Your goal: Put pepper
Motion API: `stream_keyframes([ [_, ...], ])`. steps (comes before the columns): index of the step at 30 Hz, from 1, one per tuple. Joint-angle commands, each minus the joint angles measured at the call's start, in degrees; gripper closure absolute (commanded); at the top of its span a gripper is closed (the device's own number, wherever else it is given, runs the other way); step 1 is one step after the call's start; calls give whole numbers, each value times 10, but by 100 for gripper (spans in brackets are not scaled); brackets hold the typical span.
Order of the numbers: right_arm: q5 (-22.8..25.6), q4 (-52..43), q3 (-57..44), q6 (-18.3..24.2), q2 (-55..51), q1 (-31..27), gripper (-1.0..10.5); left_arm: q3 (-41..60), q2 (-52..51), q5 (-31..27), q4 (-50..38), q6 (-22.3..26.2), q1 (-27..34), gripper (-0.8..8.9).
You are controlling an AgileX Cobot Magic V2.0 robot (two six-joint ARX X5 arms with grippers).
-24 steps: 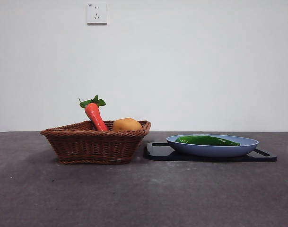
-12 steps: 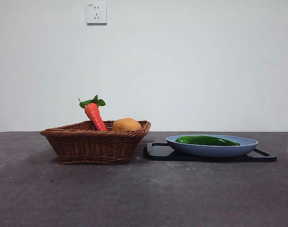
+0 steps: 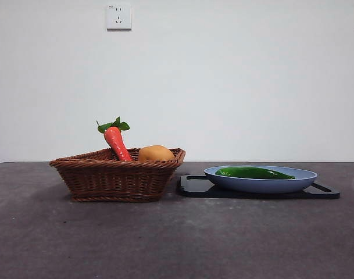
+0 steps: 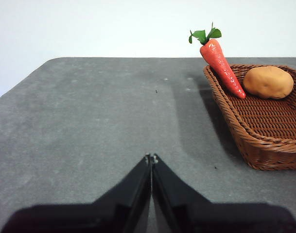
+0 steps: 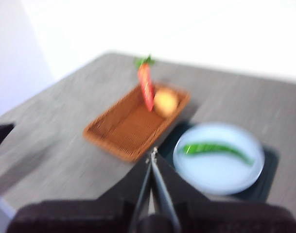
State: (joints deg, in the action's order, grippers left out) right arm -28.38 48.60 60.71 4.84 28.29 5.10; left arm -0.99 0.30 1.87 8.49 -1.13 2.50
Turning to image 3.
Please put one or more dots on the white wall power socket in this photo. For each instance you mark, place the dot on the white wall power socket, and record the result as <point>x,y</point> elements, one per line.
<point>119,17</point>

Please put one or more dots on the tan potato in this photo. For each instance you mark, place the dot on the tan potato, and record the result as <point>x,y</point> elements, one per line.
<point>155,153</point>

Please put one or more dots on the black rectangular tray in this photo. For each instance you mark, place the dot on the black rectangular tray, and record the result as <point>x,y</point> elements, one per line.
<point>194,190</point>

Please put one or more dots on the blue round plate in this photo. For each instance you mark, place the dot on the blue round plate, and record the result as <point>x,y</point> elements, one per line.
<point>261,186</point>

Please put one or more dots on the orange carrot with green leaves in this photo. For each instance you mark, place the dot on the orange carrot with green leaves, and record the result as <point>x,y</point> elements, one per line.
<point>115,142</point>

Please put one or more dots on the green pepper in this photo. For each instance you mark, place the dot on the green pepper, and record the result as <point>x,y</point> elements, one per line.
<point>252,173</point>

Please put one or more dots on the brown wicker basket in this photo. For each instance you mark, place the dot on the brown wicker basket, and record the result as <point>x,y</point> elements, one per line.
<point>112,180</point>

